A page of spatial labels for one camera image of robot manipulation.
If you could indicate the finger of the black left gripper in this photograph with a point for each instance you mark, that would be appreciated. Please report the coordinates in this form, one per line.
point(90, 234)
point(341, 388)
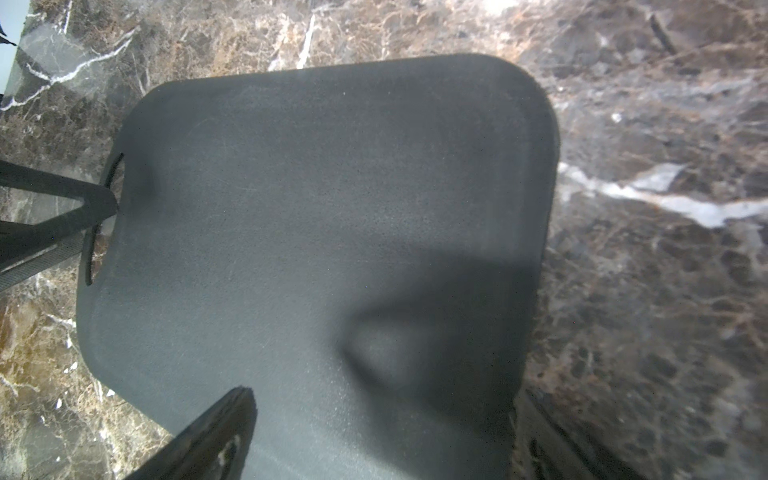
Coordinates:
point(27, 249)

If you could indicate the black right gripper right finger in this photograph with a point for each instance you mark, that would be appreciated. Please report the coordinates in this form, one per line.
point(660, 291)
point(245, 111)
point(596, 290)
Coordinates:
point(550, 450)

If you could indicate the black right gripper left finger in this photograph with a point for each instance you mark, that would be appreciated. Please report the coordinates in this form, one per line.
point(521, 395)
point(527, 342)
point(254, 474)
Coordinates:
point(213, 446)

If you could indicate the dark grey cutting board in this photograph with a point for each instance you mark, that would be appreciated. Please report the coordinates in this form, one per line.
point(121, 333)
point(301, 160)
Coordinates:
point(360, 245)

